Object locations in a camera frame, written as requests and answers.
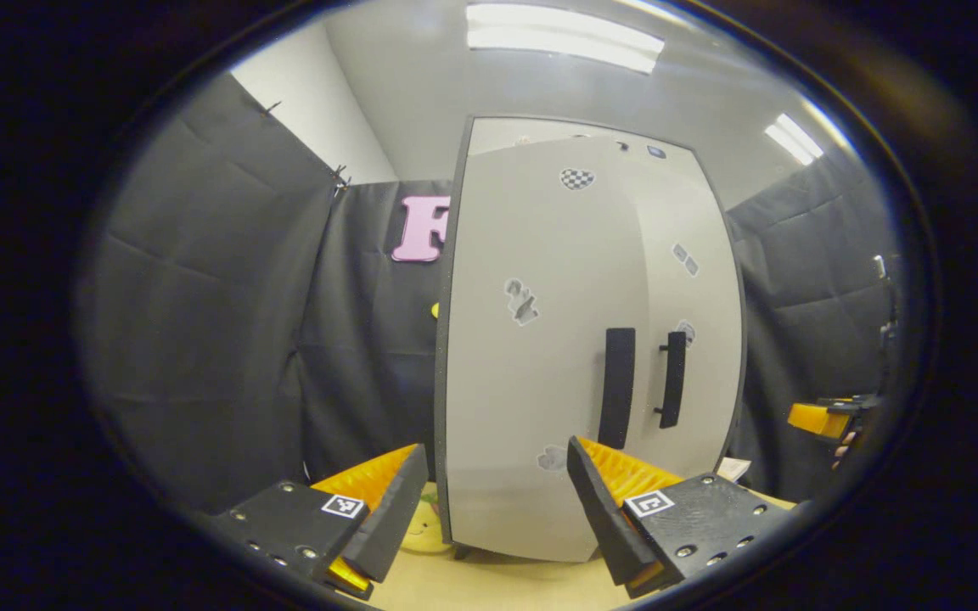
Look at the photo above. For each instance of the white cabinet door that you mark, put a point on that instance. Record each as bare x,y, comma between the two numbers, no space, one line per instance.
705,382
531,382

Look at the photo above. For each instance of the black backdrop cloth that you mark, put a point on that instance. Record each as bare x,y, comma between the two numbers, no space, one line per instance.
200,322

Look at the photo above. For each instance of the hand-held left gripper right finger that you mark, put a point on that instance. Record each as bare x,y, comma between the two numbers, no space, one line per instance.
599,509

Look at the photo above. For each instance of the white shoe cabinet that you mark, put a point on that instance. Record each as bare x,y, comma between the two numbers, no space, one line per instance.
540,127

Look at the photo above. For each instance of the white paper booklet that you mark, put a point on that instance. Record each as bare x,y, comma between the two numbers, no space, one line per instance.
733,469

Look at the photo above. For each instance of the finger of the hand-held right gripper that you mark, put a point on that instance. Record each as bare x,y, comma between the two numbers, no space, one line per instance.
816,420

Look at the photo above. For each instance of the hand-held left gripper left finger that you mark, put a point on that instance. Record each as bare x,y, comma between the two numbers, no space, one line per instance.
396,509

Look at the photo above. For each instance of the ceiling light panel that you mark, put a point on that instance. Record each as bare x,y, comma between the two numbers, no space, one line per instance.
793,140
565,38

